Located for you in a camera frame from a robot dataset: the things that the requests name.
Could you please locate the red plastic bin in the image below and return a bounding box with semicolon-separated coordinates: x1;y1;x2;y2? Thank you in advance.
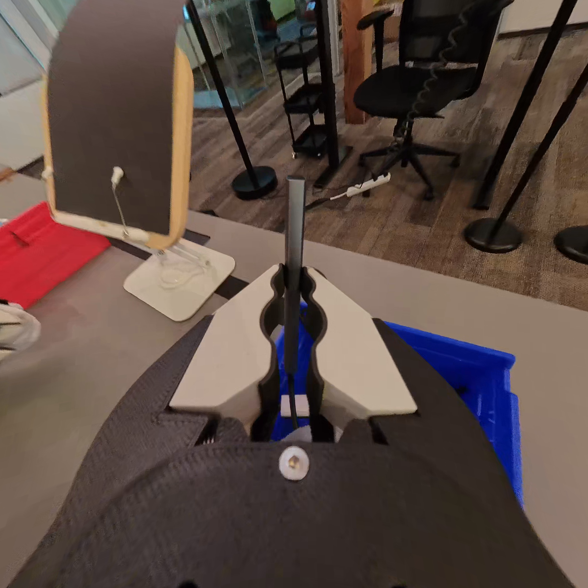
0;202;113;311

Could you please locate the grey usb hub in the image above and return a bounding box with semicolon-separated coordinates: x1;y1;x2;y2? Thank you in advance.
285;178;310;432

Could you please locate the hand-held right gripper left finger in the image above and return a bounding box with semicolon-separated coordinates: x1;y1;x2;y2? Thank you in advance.
172;267;284;437

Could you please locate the black office chair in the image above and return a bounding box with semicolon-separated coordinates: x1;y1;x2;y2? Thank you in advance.
354;0;515;201

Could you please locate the black round-base pole stand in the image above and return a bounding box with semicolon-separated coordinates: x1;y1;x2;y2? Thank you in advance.
184;0;279;201

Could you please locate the black rolling cart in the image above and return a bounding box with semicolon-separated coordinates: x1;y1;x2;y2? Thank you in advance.
274;21;354;172

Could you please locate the white power strip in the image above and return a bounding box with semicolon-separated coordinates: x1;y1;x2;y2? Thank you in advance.
306;172;394;213

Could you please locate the blue plastic bin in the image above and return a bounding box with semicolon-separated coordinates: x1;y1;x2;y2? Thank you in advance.
274;317;522;508

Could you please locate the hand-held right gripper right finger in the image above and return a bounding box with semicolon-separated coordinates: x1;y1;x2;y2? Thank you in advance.
306;267;417;434

